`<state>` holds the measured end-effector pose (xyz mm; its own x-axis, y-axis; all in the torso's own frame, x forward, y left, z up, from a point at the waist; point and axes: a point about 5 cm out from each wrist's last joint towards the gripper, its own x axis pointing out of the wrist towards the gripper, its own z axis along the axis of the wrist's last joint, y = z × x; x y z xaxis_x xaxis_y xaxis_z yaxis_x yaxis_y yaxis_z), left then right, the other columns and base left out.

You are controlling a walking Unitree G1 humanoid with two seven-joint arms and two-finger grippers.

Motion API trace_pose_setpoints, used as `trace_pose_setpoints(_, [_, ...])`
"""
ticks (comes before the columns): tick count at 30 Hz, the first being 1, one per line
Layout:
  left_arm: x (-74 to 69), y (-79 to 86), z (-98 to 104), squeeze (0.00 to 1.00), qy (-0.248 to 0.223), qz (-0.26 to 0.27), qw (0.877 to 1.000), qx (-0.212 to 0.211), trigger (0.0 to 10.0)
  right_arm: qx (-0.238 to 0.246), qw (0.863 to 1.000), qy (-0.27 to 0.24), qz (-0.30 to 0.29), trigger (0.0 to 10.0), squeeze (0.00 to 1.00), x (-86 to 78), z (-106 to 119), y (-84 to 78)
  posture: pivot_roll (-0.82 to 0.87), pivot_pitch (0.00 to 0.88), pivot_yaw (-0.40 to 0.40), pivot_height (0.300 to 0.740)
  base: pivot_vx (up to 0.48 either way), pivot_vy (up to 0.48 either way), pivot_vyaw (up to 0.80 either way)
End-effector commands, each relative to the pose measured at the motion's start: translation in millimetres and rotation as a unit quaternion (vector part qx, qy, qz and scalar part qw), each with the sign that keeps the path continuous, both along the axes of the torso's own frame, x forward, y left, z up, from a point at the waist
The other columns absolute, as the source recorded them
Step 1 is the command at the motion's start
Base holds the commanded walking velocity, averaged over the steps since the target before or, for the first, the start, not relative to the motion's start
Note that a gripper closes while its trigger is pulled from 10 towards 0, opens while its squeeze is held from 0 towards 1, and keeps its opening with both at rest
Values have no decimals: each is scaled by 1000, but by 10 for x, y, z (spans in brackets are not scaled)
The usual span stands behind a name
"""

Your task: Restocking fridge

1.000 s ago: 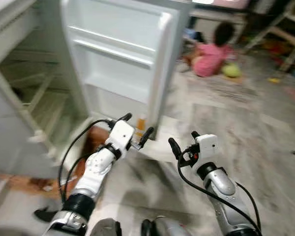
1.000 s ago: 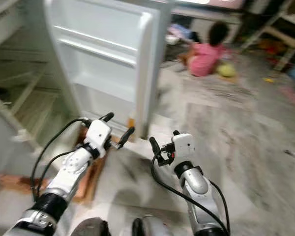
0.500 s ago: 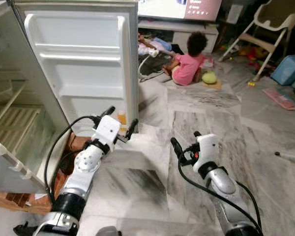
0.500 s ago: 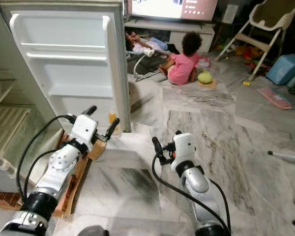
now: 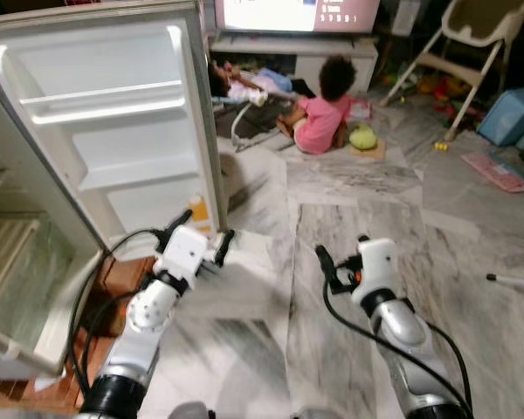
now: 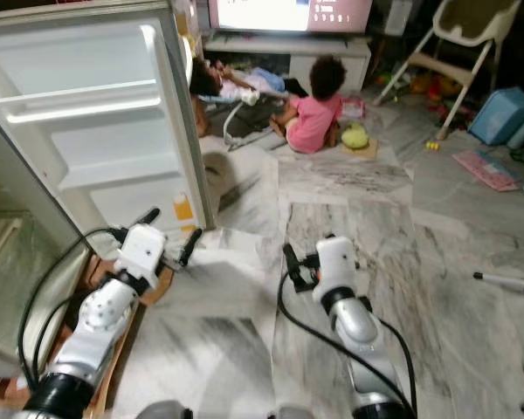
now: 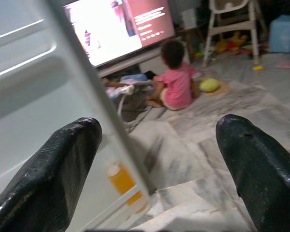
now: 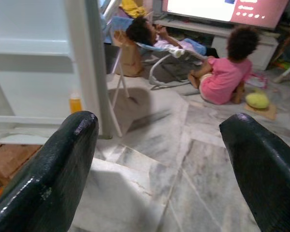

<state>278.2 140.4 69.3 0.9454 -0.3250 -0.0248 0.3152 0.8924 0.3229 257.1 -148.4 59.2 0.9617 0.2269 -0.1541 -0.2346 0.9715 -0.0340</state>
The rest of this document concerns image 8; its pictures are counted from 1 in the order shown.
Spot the yellow cloth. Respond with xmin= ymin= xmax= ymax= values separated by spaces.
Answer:
xmin=120 ymin=0 xmax=148 ymax=18

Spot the large flat television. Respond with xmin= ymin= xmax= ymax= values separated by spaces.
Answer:
xmin=161 ymin=0 xmax=290 ymax=29

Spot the grey baby bouncer seat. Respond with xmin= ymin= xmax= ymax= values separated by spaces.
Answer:
xmin=134 ymin=41 xmax=208 ymax=90

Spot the child lying in bouncer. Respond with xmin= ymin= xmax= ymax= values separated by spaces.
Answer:
xmin=125 ymin=15 xmax=219 ymax=59

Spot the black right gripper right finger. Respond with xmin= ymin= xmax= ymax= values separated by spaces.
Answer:
xmin=218 ymin=113 xmax=290 ymax=232

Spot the brown paper bag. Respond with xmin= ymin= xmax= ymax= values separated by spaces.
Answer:
xmin=114 ymin=30 xmax=144 ymax=77

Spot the brown cardboard box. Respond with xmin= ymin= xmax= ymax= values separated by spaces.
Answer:
xmin=0 ymin=142 xmax=41 ymax=199

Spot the white open fridge door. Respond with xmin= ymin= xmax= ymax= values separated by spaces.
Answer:
xmin=0 ymin=0 xmax=123 ymax=145

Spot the child in pink shirt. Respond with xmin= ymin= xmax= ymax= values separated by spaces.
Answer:
xmin=188 ymin=25 xmax=261 ymax=105

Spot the orange juice bottle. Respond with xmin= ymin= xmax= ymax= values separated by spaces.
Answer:
xmin=69 ymin=91 xmax=83 ymax=114

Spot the brown cardboard sheet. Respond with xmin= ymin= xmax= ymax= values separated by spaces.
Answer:
xmin=243 ymin=103 xmax=277 ymax=120

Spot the white folding chair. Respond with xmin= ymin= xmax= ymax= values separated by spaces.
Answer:
xmin=100 ymin=0 xmax=150 ymax=114

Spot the yellow green plush toy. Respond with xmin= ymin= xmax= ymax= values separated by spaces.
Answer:
xmin=245 ymin=92 xmax=270 ymax=109

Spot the white television stand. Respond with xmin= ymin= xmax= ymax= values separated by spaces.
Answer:
xmin=152 ymin=16 xmax=281 ymax=71

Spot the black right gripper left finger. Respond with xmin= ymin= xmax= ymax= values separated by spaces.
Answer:
xmin=0 ymin=111 xmax=100 ymax=232

